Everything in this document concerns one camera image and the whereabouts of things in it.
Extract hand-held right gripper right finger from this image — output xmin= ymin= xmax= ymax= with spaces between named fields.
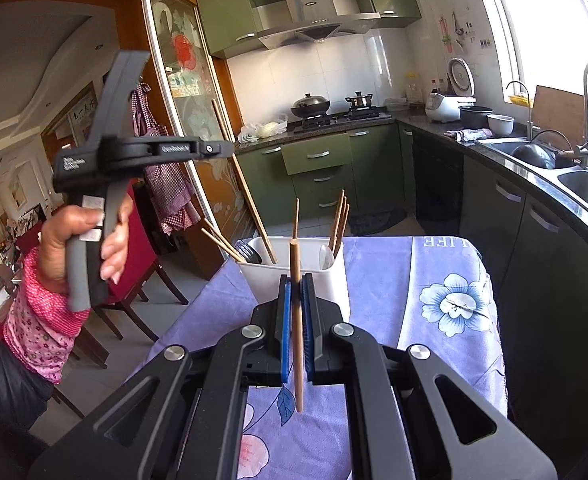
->
xmin=301 ymin=274 xmax=560 ymax=480

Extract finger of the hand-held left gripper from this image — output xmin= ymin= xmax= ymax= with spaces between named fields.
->
xmin=146 ymin=139 xmax=235 ymax=162

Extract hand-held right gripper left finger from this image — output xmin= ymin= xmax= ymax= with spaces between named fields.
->
xmin=28 ymin=275 xmax=295 ymax=480

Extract white plastic utensil holder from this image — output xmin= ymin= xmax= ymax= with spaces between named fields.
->
xmin=236 ymin=236 xmax=351 ymax=313

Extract bamboo chopstick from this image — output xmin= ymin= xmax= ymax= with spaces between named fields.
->
xmin=288 ymin=240 xmax=305 ymax=413

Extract group of bamboo chopsticks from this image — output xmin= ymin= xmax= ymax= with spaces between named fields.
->
xmin=201 ymin=189 xmax=351 ymax=263

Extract person's left forearm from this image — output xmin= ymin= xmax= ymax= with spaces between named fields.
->
xmin=2 ymin=247 xmax=92 ymax=386

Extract person's left hand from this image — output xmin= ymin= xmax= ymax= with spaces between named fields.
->
xmin=38 ymin=195 xmax=135 ymax=293

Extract checkered apron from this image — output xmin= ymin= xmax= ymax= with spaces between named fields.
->
xmin=132 ymin=82 xmax=197 ymax=236

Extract white plastic bags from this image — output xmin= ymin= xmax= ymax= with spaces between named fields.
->
xmin=238 ymin=115 xmax=289 ymax=143

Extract green lower kitchen cabinets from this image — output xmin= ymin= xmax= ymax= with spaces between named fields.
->
xmin=236 ymin=125 xmax=412 ymax=236

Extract green kitchen cabinets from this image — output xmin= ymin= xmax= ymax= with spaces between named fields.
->
xmin=236 ymin=125 xmax=412 ymax=236
xmin=194 ymin=0 xmax=422 ymax=58

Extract black utensil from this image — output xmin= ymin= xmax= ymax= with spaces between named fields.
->
xmin=236 ymin=240 xmax=263 ymax=265

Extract purple floral tablecloth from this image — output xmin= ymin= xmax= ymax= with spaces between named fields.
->
xmin=126 ymin=235 xmax=509 ymax=480

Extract red cushioned wooden chair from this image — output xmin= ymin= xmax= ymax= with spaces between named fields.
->
xmin=48 ymin=310 xmax=110 ymax=421
xmin=91 ymin=182 xmax=189 ymax=341

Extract black wok with lid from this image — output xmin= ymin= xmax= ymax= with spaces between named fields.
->
xmin=290 ymin=92 xmax=332 ymax=118

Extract frosted glass sliding door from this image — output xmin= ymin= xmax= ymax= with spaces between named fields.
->
xmin=141 ymin=0 xmax=255 ymax=256

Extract green upper kitchen cabinets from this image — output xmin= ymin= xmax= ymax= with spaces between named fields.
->
xmin=194 ymin=0 xmax=422 ymax=58

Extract dark floor mat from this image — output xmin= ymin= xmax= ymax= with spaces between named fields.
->
xmin=349 ymin=206 xmax=409 ymax=237

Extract gas stove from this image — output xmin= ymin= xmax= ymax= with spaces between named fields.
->
xmin=294 ymin=109 xmax=393 ymax=133

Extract stainless steel pot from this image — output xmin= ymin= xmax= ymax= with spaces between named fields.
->
xmin=345 ymin=91 xmax=375 ymax=111

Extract stainless range hood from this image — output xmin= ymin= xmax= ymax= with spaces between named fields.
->
xmin=251 ymin=0 xmax=382 ymax=51

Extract black kitchen cabinets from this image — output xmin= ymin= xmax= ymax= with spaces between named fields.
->
xmin=399 ymin=122 xmax=588 ymax=441

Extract dark granite countertop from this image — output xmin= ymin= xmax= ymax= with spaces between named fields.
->
xmin=233 ymin=110 xmax=588 ymax=261

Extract clear plastic jar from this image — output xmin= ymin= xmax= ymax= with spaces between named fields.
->
xmin=405 ymin=72 xmax=425 ymax=108

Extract white rice cooker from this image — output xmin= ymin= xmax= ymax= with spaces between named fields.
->
xmin=425 ymin=57 xmax=476 ymax=125

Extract crumpled dish cloth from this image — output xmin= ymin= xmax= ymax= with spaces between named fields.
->
xmin=444 ymin=128 xmax=492 ymax=143

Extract dark clothing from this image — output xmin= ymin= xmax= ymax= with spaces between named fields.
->
xmin=0 ymin=347 xmax=57 ymax=480

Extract black inner pot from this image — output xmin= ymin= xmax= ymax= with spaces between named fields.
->
xmin=460 ymin=105 xmax=495 ymax=130

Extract white bowl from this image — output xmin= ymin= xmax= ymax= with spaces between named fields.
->
xmin=487 ymin=114 xmax=515 ymax=137

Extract black pan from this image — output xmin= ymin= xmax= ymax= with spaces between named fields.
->
xmin=511 ymin=130 xmax=575 ymax=170

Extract small chrome faucet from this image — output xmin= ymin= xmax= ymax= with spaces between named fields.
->
xmin=505 ymin=80 xmax=535 ymax=141

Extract wooden cutting board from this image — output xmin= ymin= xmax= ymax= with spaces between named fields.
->
xmin=530 ymin=85 xmax=587 ymax=148

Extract kitchen window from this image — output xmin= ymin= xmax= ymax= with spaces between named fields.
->
xmin=466 ymin=0 xmax=588 ymax=133

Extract framed wall picture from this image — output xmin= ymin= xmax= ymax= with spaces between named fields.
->
xmin=66 ymin=85 xmax=98 ymax=148

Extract wall decal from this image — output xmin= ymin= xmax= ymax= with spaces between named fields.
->
xmin=436 ymin=10 xmax=492 ymax=55

